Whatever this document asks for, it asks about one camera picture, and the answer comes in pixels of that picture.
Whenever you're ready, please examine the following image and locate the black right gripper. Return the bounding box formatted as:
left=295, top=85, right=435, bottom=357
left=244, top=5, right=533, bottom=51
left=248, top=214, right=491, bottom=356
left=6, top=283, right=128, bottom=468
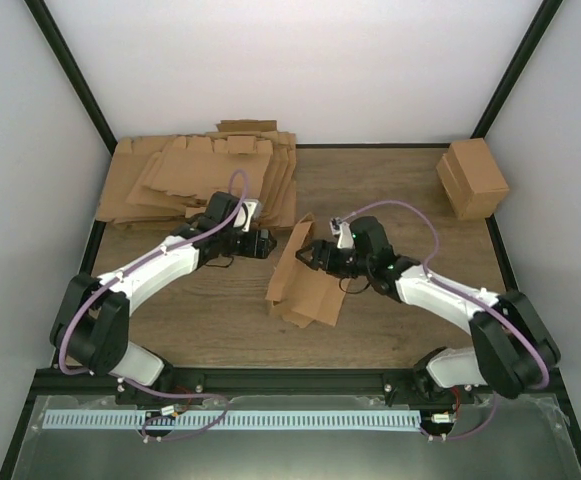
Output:
left=297, top=239, right=373, bottom=279

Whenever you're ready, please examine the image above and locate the brown cardboard box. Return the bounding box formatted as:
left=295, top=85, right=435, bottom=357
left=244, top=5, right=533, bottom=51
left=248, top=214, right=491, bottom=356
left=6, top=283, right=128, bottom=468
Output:
left=265, top=213, right=350, bottom=328
left=436, top=138, right=509, bottom=220

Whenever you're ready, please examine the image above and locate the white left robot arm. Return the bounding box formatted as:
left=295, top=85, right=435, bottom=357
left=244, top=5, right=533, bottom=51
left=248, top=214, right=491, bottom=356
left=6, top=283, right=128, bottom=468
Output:
left=49, top=192, right=276, bottom=404

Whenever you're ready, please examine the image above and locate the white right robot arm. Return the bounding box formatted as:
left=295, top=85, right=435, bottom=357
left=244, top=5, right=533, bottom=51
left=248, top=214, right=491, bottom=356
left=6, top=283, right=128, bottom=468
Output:
left=295, top=216, right=561, bottom=403

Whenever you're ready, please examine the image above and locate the folded brown cardboard box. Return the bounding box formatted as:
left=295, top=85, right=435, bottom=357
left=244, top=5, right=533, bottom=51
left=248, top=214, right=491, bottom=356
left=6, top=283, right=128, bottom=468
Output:
left=436, top=138, right=509, bottom=220

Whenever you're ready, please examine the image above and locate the stack of flat cardboard blanks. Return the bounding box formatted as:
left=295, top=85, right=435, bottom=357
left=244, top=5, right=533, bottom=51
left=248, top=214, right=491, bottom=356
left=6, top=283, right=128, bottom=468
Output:
left=96, top=119, right=298, bottom=229

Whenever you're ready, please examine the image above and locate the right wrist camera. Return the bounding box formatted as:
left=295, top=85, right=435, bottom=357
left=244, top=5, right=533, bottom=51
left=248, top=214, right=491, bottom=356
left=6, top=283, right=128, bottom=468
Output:
left=330, top=217, right=354, bottom=250

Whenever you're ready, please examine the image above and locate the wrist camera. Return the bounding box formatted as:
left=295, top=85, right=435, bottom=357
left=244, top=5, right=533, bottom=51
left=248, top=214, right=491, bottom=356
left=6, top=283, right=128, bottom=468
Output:
left=330, top=217, right=354, bottom=250
left=233, top=199, right=262, bottom=232

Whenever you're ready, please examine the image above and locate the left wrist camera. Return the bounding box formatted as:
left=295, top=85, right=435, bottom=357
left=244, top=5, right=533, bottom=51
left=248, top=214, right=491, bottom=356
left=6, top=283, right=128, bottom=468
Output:
left=233, top=199, right=262, bottom=232

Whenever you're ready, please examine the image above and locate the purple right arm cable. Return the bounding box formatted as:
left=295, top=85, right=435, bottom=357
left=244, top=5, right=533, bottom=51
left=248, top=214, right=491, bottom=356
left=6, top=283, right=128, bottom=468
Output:
left=339, top=199, right=551, bottom=443

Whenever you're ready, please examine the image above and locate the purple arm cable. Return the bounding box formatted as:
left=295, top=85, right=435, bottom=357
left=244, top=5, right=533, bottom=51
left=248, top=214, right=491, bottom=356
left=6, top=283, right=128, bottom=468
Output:
left=339, top=199, right=551, bottom=443
left=57, top=169, right=251, bottom=445

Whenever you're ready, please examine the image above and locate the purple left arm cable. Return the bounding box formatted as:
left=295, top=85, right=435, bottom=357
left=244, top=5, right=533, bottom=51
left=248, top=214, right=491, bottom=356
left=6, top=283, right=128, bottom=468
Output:
left=57, top=169, right=251, bottom=445

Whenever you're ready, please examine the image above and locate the black aluminium frame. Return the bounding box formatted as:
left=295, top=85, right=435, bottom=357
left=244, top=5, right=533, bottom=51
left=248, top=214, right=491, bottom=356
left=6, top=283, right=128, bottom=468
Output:
left=0, top=1, right=581, bottom=479

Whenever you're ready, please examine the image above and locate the white slotted cable duct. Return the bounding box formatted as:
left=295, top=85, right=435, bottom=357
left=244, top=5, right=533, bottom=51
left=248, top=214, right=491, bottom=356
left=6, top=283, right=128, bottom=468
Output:
left=41, top=409, right=421, bottom=433

